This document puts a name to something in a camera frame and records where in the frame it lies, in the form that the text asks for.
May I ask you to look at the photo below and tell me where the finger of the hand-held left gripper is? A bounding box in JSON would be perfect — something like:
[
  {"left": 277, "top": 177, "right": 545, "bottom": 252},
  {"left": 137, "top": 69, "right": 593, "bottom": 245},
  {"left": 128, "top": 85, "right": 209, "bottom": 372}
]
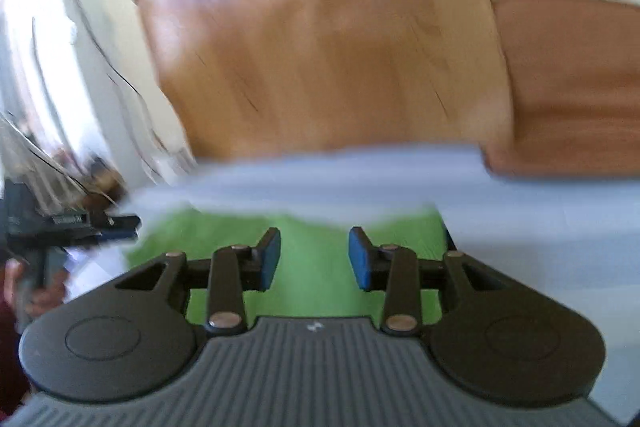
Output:
[{"left": 89, "top": 214, "right": 142, "bottom": 244}]

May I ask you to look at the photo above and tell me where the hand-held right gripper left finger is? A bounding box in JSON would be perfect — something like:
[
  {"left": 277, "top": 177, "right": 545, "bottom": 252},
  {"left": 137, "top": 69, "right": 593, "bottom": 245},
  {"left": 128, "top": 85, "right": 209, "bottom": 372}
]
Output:
[{"left": 115, "top": 227, "right": 282, "bottom": 339}]

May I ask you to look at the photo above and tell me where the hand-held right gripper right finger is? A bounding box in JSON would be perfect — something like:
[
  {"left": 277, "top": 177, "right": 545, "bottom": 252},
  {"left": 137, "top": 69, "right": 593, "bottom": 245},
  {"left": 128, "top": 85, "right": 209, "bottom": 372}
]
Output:
[{"left": 348, "top": 227, "right": 522, "bottom": 338}]

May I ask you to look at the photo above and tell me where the person's left hand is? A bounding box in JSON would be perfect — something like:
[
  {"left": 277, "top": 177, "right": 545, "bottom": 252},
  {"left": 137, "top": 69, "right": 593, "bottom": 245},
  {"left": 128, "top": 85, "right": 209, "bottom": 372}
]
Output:
[{"left": 2, "top": 257, "right": 69, "bottom": 319}]

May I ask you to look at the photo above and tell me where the green cloth with white border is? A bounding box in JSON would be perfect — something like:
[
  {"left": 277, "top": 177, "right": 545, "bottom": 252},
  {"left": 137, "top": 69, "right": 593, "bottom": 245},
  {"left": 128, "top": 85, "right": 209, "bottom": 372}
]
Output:
[{"left": 65, "top": 144, "right": 640, "bottom": 424}]

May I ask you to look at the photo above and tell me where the black cable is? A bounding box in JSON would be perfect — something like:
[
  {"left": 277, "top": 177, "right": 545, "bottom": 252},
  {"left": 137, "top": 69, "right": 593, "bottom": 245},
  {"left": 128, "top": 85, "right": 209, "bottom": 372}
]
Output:
[{"left": 59, "top": 0, "right": 168, "bottom": 150}]

